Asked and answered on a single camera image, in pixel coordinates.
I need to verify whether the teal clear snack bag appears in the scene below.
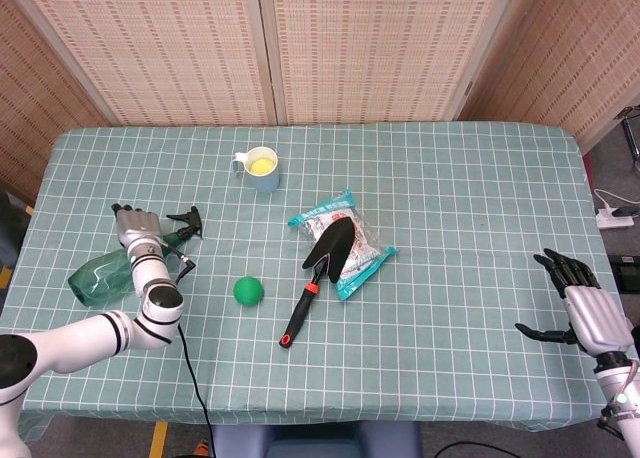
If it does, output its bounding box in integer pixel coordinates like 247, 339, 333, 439
287, 188, 399, 302

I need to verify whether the light blue handled cup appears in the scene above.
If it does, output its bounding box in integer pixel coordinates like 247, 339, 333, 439
230, 146, 281, 195

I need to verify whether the black garden trowel red ring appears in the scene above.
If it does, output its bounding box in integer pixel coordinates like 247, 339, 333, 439
278, 216, 357, 350

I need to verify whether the teal white checked tablecloth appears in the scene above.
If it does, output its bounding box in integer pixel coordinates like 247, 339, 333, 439
0, 121, 640, 434

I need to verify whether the yellow floor tape strip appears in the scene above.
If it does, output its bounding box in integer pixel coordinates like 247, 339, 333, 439
148, 420, 170, 458

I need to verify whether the green spray bottle black trigger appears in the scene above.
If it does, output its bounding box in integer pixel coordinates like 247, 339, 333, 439
67, 206, 204, 308

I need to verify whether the black floor cable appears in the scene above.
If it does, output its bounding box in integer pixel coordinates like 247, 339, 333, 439
432, 440, 507, 458

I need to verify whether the black metal frame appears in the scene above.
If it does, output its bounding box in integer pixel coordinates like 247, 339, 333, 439
614, 105, 640, 173

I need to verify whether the green ball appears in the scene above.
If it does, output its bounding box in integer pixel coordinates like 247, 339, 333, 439
232, 275, 265, 308

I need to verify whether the white power strip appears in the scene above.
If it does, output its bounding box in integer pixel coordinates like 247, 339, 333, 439
594, 208, 636, 230

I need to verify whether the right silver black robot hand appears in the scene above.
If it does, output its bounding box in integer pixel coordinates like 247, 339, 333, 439
514, 248, 634, 357

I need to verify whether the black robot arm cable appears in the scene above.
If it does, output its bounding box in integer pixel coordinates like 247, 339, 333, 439
159, 244, 216, 458

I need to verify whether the black box on floor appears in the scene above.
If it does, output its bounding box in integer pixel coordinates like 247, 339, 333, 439
607, 254, 640, 293

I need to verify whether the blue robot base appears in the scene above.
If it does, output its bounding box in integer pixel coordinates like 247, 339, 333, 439
209, 420, 424, 458

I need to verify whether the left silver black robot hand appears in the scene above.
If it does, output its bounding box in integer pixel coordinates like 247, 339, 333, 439
111, 203, 165, 254

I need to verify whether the bamboo folding screen panel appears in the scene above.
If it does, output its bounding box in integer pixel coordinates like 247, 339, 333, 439
458, 0, 640, 152
0, 0, 104, 202
9, 0, 279, 128
257, 0, 544, 125

